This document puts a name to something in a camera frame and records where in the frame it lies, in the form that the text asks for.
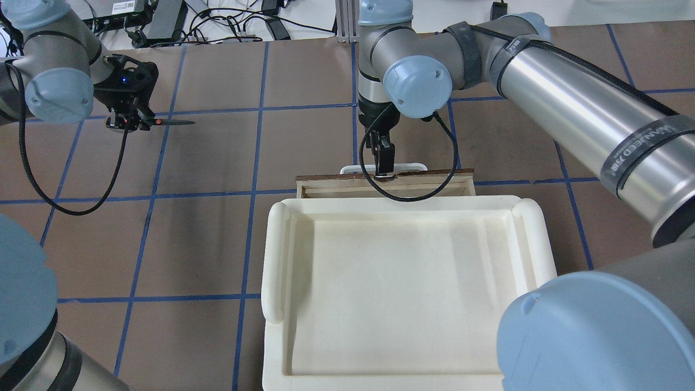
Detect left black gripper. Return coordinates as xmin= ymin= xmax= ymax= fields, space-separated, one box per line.
xmin=94 ymin=60 xmax=159 ymax=131

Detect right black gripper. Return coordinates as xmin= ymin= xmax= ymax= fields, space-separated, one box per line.
xmin=358 ymin=97 xmax=398 ymax=176

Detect grey orange scissors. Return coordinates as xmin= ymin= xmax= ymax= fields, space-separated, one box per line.
xmin=125 ymin=118 xmax=195 ymax=131

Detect white drawer handle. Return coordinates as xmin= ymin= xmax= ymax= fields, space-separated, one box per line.
xmin=340 ymin=162 xmax=428 ymax=175

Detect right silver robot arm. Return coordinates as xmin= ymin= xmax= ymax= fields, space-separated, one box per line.
xmin=357 ymin=1 xmax=693 ymax=390

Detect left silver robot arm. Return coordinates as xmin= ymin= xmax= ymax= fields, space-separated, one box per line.
xmin=2 ymin=1 xmax=164 ymax=132

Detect white plastic tray lid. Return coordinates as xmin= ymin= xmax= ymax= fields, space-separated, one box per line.
xmin=261 ymin=195 xmax=557 ymax=390

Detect black power adapter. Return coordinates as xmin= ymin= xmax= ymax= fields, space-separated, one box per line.
xmin=264 ymin=17 xmax=292 ymax=41

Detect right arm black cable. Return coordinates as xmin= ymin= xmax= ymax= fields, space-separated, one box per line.
xmin=362 ymin=106 xmax=459 ymax=203

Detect aluminium frame post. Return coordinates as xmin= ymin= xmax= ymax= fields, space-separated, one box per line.
xmin=335 ymin=0 xmax=360 ymax=43

